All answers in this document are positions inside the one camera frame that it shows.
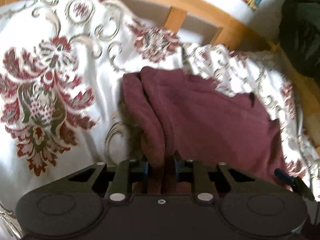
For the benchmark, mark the white floral bedspread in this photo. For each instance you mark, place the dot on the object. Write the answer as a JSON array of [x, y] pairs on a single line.
[[75, 80]]

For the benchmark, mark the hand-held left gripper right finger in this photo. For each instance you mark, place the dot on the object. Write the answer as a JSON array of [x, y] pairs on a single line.
[[178, 167]]

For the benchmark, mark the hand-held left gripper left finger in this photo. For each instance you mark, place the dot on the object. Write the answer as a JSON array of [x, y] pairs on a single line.
[[146, 168]]

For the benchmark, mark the wooden bed frame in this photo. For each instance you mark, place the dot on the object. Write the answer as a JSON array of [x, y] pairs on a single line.
[[175, 17]]

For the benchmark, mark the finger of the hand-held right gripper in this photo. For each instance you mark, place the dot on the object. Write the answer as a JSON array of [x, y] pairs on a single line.
[[283, 175]]

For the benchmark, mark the dark green cloth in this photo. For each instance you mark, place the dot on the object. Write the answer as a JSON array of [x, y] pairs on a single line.
[[302, 35]]

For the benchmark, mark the maroon knit garment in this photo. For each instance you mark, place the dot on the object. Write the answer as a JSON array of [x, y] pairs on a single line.
[[200, 120]]

